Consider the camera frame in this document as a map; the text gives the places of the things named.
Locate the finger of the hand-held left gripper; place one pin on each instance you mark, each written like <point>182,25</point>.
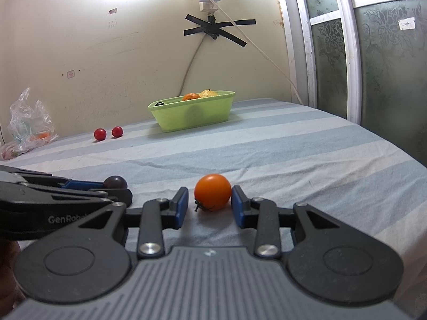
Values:
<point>83,184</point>
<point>116,196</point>

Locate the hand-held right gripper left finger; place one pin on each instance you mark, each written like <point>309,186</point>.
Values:
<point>181,206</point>

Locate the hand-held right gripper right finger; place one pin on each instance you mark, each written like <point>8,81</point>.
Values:
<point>237,206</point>

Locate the dark purple cherry tomato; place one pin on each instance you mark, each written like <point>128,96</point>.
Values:
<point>115,182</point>

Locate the orange cherry tomato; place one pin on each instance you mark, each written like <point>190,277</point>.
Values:
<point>213,191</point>

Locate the green plastic basin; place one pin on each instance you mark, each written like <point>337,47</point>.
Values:
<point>191,115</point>

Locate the red cherry tomato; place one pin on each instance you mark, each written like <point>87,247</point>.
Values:
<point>99,134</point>
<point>117,131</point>

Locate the striped bed sheet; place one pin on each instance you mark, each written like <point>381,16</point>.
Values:
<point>267,153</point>

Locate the small orange fruit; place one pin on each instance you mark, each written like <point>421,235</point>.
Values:
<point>43,135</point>

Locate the clear plastic bag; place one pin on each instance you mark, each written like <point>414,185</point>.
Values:
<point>28,123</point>

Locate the orange mandarin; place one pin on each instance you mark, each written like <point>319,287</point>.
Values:
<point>190,97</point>

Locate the yellow round fruit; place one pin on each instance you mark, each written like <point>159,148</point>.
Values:
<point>208,93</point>

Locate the black tape cross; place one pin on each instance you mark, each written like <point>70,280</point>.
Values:
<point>218,28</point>

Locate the white sticker on glass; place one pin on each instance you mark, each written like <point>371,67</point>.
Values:
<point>407,24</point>

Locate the small wall sticker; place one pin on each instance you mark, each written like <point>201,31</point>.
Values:
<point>70,73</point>

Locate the white sliding door frame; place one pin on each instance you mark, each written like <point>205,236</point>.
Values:
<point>300,40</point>

